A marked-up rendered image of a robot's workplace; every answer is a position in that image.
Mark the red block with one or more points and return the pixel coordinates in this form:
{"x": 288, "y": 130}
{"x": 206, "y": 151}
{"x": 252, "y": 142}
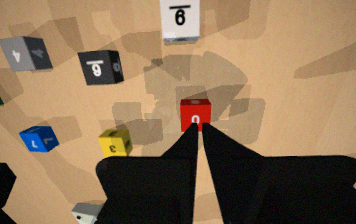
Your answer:
{"x": 194, "y": 111}

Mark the blue block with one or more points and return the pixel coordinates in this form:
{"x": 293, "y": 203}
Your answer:
{"x": 39, "y": 139}

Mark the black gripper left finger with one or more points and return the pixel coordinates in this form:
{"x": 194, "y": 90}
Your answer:
{"x": 173, "y": 173}

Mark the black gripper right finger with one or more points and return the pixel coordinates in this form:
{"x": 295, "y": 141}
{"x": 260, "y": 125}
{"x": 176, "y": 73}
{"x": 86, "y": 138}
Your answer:
{"x": 241, "y": 176}

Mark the yellow block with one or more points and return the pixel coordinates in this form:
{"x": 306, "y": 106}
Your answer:
{"x": 115, "y": 142}

